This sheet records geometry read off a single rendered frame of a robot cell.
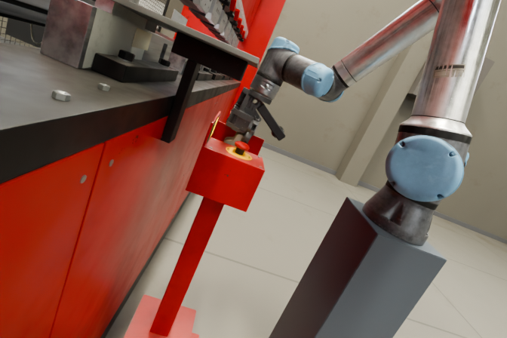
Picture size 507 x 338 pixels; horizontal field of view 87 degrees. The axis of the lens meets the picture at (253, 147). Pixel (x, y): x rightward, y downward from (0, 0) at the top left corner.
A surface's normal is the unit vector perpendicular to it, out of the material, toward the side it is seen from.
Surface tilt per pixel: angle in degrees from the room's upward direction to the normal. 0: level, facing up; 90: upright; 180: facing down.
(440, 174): 98
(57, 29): 90
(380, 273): 90
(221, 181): 90
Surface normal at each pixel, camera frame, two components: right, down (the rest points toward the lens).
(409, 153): -0.61, 0.09
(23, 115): 0.39, -0.89
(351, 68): -0.41, 0.27
